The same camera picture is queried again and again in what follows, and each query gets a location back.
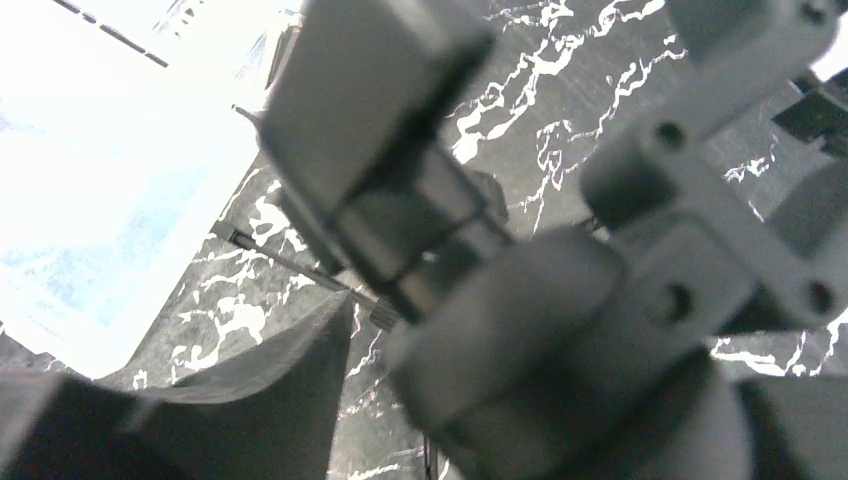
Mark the black tripod microphone stand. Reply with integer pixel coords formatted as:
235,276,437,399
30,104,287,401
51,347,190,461
211,0,848,480

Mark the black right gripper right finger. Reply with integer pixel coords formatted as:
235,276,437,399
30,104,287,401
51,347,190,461
737,376,847,480

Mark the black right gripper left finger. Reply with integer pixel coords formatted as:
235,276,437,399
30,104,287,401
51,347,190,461
1,294,353,479

